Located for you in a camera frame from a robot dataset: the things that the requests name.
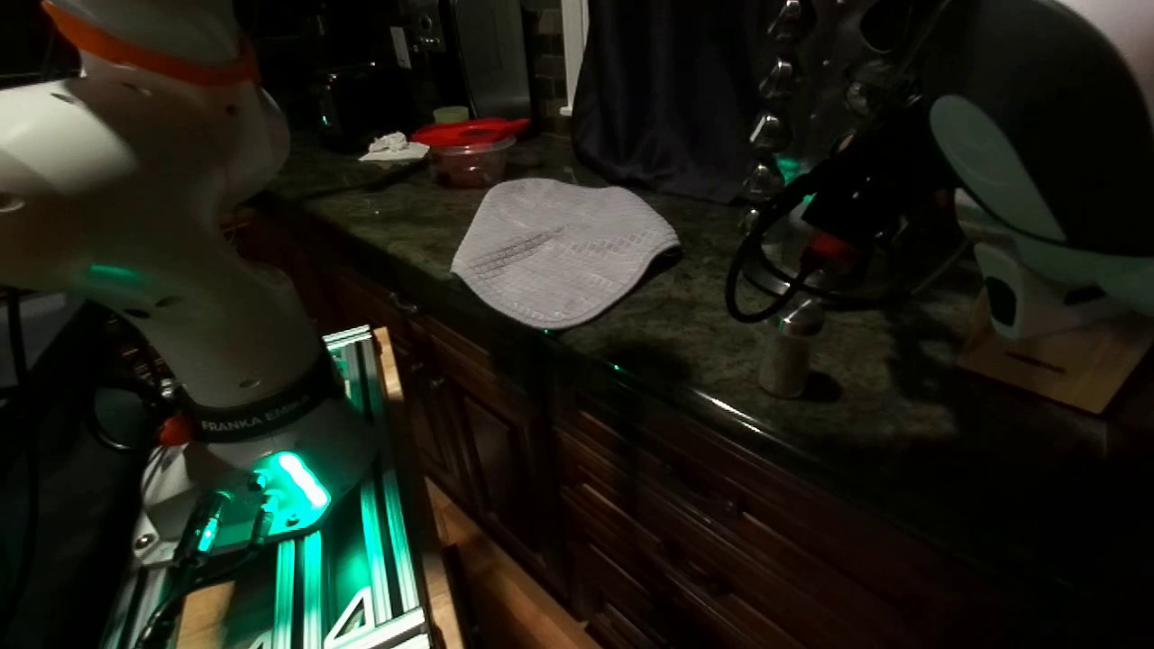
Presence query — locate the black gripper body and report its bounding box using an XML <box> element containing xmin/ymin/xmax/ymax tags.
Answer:
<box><xmin>785</xmin><ymin>138</ymin><xmax>959</xmax><ymax>303</ymax></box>

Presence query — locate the glass spice bottle steel lid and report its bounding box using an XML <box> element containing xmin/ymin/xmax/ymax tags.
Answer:
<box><xmin>758</xmin><ymin>294</ymin><xmax>832</xmax><ymax>402</ymax></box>

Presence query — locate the stainless steel spice rack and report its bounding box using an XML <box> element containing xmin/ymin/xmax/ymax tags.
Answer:
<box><xmin>733</xmin><ymin>0</ymin><xmax>951</xmax><ymax>246</ymax></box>

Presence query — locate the wooden knife block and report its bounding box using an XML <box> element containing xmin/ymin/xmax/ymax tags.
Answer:
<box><xmin>957</xmin><ymin>303</ymin><xmax>1154</xmax><ymax>417</ymax></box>

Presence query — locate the black curtain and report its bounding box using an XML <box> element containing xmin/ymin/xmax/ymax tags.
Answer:
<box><xmin>558</xmin><ymin>0</ymin><xmax>773</xmax><ymax>203</ymax></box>

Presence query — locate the grey waffle dish towel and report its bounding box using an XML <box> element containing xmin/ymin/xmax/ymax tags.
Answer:
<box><xmin>449</xmin><ymin>174</ymin><xmax>687</xmax><ymax>336</ymax></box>

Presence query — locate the dark wooden drawer cabinet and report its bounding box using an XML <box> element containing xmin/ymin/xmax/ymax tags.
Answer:
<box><xmin>246</xmin><ymin>196</ymin><xmax>1154</xmax><ymax>649</ymax></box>

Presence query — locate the red lid food container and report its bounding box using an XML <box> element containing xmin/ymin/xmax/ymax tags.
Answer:
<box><xmin>412</xmin><ymin>110</ymin><xmax>538</xmax><ymax>190</ymax></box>

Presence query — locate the crumpled white cloth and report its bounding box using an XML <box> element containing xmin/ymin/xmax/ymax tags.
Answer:
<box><xmin>356</xmin><ymin>127</ymin><xmax>436</xmax><ymax>168</ymax></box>

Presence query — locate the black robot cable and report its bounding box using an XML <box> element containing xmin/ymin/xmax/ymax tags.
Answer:
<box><xmin>722</xmin><ymin>176</ymin><xmax>843</xmax><ymax>327</ymax></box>

